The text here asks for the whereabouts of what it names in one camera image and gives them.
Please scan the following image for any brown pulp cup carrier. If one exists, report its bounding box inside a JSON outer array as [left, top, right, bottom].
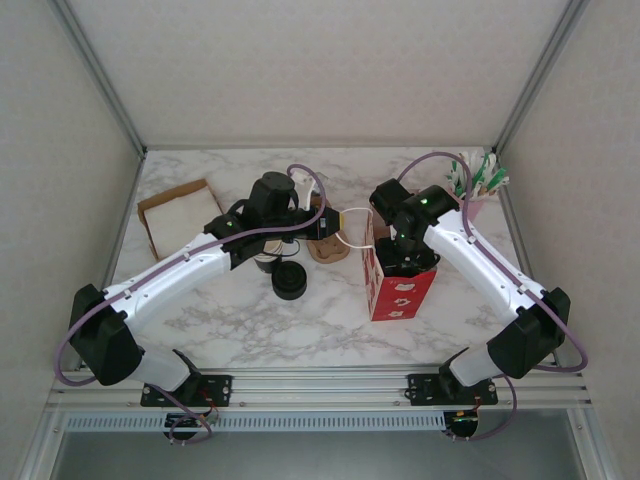
[[305, 197, 350, 265]]

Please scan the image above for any red printed paper gift bag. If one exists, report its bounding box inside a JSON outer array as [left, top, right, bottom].
[[339, 206, 438, 323]]

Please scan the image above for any black lidded coffee cup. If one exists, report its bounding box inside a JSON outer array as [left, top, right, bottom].
[[271, 260, 307, 301]]

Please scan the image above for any stack of paper cups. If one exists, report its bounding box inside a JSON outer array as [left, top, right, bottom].
[[252, 239, 286, 275]]

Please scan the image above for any pink stirrer holder cup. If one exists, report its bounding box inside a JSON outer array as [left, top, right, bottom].
[[449, 189, 489, 221]]

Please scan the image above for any green white wrapped stirrers bundle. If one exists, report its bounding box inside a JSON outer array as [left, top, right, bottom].
[[447, 149, 509, 199]]

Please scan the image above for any white napkin stack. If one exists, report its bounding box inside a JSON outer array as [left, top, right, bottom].
[[143, 187, 224, 254]]

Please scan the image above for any brown cardboard napkin tray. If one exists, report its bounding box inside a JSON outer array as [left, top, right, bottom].
[[137, 178, 224, 261]]

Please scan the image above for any aluminium table side rail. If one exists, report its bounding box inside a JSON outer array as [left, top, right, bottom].
[[77, 152, 146, 371]]

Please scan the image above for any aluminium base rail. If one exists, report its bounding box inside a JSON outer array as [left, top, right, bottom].
[[47, 367, 594, 414]]

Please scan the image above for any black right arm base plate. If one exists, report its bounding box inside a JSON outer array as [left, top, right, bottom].
[[407, 372, 499, 407]]

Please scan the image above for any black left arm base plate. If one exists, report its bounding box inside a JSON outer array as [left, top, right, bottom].
[[140, 373, 234, 407]]

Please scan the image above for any aluminium frame post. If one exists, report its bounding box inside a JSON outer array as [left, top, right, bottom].
[[49, 0, 147, 155], [492, 0, 591, 154]]

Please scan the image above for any white slotted cable duct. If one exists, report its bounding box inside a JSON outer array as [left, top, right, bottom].
[[64, 412, 447, 432]]

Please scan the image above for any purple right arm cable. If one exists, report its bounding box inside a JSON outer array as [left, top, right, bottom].
[[397, 151, 589, 444]]

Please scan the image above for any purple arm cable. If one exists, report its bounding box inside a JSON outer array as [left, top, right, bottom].
[[397, 151, 589, 444], [54, 162, 326, 446]]

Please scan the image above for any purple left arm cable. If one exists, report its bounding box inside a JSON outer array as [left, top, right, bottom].
[[54, 162, 326, 446]]

